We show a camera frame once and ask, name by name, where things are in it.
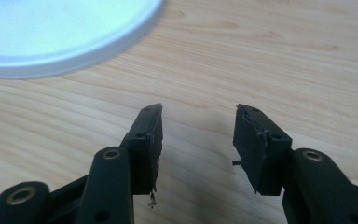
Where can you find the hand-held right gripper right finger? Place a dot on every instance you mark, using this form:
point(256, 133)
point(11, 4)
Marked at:
point(261, 149)

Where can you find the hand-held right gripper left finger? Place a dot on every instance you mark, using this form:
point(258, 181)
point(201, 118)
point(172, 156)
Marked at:
point(144, 146)

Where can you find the white round plate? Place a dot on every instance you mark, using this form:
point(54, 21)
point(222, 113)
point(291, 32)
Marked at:
point(52, 31)

